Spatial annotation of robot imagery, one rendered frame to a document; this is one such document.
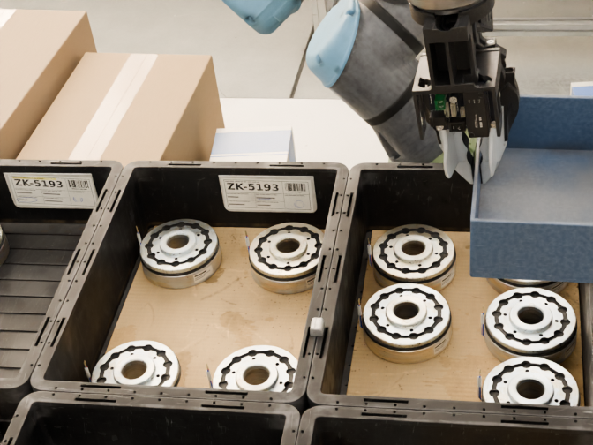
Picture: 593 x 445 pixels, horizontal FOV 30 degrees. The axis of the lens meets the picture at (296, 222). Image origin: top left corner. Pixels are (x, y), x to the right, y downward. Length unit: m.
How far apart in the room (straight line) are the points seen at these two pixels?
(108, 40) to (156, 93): 1.95
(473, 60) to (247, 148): 0.80
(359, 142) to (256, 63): 1.61
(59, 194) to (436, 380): 0.59
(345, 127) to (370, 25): 0.36
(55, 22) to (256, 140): 0.42
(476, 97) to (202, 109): 0.87
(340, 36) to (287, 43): 1.97
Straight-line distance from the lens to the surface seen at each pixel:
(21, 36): 1.90
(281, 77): 3.33
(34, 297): 1.47
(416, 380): 1.27
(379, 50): 1.54
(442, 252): 1.38
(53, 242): 1.55
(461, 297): 1.36
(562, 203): 1.12
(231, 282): 1.41
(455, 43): 0.95
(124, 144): 1.64
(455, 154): 1.06
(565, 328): 1.29
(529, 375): 1.23
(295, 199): 1.44
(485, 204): 1.12
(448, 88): 0.95
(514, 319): 1.29
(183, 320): 1.38
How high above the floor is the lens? 1.78
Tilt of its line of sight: 40 degrees down
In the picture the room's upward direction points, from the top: 8 degrees counter-clockwise
